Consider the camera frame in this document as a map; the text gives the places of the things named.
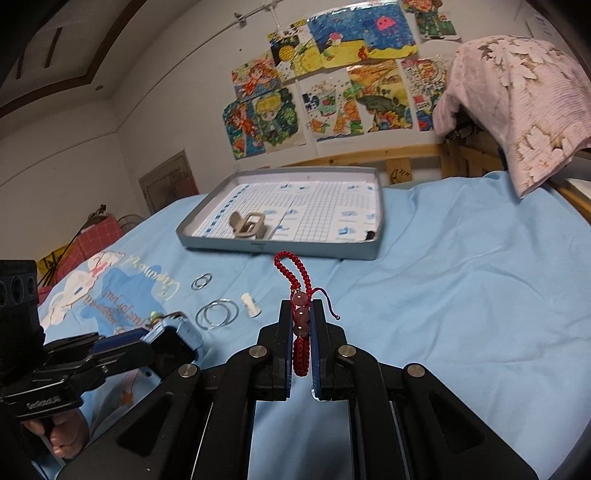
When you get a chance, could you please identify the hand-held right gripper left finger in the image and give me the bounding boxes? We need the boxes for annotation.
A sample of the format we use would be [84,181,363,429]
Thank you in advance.
[55,298,296,480]

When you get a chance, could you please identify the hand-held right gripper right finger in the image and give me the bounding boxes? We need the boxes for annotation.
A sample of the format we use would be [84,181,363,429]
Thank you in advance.
[309,298,541,480]

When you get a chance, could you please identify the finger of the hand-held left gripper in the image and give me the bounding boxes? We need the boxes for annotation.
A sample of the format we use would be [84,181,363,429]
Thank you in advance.
[44,331,146,360]
[50,342,158,398]

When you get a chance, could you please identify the red beaded bracelet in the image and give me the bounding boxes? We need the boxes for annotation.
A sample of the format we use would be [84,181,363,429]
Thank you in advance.
[274,251,343,378]

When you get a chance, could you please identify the large silver double ring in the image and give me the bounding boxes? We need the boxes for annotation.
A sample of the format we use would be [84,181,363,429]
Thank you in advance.
[196,298,239,330]

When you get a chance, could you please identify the white gridded tray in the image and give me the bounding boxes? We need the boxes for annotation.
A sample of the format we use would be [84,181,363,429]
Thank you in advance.
[176,167,386,261]

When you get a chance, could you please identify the person's left hand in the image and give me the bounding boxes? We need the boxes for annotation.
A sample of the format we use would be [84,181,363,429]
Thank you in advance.
[21,407,90,462]

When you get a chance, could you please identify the green bead charm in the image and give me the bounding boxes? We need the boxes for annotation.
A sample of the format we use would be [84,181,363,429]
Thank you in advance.
[147,311,186,326]

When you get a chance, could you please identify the yellow bag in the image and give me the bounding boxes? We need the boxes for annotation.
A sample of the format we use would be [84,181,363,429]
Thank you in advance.
[37,249,70,289]

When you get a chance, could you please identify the red checked bag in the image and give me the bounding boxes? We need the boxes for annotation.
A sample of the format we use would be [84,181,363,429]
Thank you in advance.
[69,215,124,273]

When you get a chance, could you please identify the dark metal stand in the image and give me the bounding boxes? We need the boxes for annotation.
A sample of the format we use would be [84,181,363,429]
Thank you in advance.
[46,203,109,287]

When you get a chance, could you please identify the dark cloth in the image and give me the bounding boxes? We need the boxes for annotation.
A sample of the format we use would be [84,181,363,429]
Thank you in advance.
[448,113,485,144]

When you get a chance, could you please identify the pink floral blanket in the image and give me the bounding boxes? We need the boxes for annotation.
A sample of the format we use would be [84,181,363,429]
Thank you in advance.
[431,36,591,199]

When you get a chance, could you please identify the group of colourful wall drawings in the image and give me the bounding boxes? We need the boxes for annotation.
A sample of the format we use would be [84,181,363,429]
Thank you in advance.
[223,0,462,161]

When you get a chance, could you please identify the white wall rail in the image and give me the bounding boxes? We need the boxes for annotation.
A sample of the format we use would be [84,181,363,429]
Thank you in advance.
[233,0,284,33]

